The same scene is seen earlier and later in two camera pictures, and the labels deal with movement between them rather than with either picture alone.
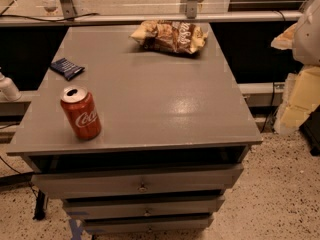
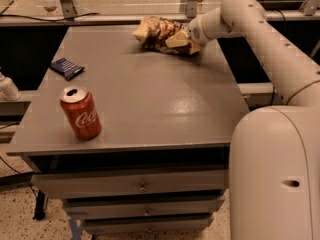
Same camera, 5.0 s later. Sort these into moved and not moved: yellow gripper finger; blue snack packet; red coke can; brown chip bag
Moved: yellow gripper finger
Not moved: brown chip bag; blue snack packet; red coke can
